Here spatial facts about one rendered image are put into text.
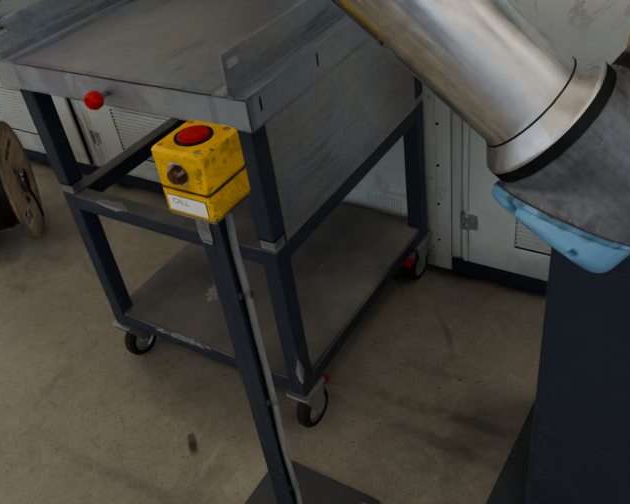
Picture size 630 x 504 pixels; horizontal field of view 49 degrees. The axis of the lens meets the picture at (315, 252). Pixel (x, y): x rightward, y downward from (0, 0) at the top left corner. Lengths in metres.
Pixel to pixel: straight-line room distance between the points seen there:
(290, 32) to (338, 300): 0.72
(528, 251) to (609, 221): 1.14
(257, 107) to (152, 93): 0.20
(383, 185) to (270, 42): 0.86
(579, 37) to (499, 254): 0.62
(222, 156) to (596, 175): 0.43
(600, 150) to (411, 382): 1.11
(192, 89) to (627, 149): 0.69
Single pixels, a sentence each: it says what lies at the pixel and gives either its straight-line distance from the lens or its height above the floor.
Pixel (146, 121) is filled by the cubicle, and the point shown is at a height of 0.31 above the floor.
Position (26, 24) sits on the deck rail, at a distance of 1.52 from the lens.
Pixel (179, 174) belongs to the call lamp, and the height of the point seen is 0.88.
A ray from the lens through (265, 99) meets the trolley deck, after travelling 1.11.
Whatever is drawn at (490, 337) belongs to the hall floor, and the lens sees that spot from 1.81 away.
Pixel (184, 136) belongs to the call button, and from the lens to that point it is 0.87.
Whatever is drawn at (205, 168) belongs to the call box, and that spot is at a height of 0.88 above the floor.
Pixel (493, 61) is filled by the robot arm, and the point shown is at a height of 1.02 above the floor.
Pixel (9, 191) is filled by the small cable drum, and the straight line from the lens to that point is 2.31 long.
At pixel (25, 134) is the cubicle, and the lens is 2.98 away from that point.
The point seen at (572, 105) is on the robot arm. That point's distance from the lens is 0.68.
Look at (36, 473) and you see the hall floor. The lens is 1.79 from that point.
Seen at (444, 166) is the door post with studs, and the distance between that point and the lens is 1.81.
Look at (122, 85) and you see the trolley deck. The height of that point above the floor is 0.84.
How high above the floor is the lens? 1.29
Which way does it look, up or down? 38 degrees down
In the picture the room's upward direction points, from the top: 9 degrees counter-clockwise
